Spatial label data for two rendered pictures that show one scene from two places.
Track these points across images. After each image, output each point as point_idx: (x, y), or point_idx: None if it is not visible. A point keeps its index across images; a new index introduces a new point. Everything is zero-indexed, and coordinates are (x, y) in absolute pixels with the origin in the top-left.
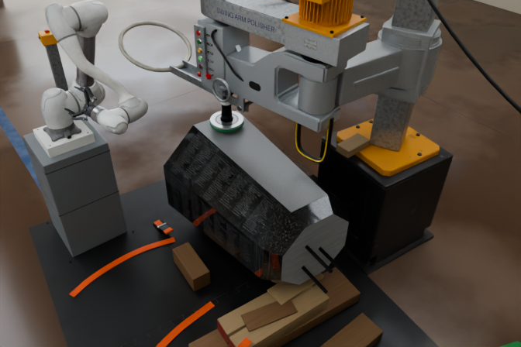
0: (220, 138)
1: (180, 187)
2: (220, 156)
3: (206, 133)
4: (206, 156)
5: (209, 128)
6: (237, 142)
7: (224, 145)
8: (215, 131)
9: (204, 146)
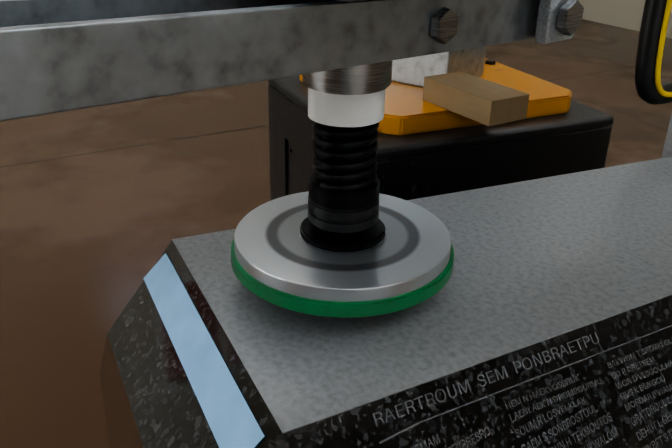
0: (475, 312)
1: None
2: (640, 345)
3: (419, 366)
4: (594, 439)
5: (349, 349)
6: (516, 262)
7: (550, 303)
8: (391, 328)
9: (518, 422)
